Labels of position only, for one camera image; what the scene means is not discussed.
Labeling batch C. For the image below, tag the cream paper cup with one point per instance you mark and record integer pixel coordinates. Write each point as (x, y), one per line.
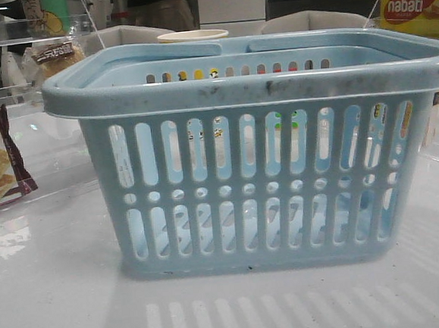
(192, 36)

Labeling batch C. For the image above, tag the clear acrylic shelf left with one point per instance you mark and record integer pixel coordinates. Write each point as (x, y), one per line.
(15, 88)

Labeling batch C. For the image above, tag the packaged bread with brown label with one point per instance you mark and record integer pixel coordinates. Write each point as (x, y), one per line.
(41, 62)

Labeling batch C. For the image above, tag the grey chair right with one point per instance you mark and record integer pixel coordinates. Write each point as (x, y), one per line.
(313, 20)

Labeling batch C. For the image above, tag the green yellow cartoon package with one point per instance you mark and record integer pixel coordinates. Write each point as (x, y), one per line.
(46, 17)

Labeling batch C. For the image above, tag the light blue plastic basket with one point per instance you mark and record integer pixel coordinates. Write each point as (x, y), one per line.
(254, 152)

